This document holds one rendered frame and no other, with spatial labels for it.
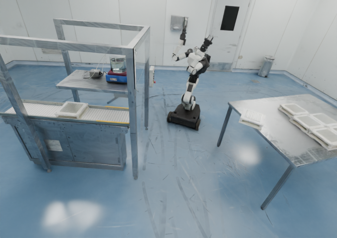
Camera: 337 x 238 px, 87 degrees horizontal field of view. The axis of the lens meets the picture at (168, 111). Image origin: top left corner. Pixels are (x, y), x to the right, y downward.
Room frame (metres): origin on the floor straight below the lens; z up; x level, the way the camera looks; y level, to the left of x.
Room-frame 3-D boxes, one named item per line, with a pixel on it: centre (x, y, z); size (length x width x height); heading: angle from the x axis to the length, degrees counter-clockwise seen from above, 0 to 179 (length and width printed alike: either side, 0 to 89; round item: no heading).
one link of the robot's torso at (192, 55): (2.84, -0.41, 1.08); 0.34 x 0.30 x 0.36; 26
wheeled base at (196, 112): (2.78, -0.36, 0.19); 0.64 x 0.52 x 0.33; 162
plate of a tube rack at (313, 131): (1.46, -1.69, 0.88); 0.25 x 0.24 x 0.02; 18
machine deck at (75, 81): (1.53, 0.68, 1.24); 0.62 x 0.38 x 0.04; 91
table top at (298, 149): (1.84, -1.69, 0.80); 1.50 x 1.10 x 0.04; 110
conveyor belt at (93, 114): (1.53, 1.06, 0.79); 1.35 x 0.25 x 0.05; 91
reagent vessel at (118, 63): (1.57, 0.50, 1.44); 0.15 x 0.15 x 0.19
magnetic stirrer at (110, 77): (1.58, 0.50, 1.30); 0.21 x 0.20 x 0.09; 1
